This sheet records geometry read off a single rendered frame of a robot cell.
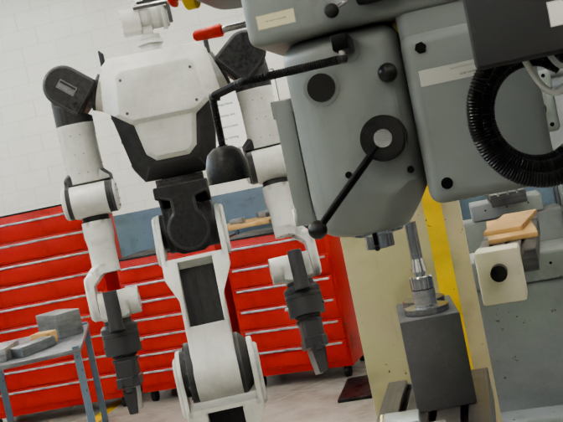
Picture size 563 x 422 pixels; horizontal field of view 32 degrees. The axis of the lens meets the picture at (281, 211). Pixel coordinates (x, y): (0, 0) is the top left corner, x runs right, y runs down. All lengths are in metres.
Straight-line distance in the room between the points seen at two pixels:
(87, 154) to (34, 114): 9.34
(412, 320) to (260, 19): 0.74
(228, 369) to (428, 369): 0.50
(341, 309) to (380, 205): 4.71
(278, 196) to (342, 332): 3.94
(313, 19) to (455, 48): 0.22
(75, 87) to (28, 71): 9.39
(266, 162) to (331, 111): 0.83
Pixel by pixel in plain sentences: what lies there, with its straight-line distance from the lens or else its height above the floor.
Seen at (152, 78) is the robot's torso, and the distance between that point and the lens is 2.30.
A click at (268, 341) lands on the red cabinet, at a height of 0.31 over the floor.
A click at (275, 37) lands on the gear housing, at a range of 1.51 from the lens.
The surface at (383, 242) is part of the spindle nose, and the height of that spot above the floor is 1.29.
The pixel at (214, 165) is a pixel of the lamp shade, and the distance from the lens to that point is 1.61.
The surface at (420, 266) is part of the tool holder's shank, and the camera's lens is 1.99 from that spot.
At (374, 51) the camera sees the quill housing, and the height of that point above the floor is 1.59.
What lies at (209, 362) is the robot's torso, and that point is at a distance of 2.25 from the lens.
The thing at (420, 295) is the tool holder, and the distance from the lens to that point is 1.99.
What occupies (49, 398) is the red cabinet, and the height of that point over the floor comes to 0.17.
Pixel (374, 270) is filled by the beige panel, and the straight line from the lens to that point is 3.37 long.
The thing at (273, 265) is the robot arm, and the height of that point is 1.21.
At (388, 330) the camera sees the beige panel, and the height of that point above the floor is 0.80.
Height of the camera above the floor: 1.46
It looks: 3 degrees down
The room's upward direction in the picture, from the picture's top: 12 degrees counter-clockwise
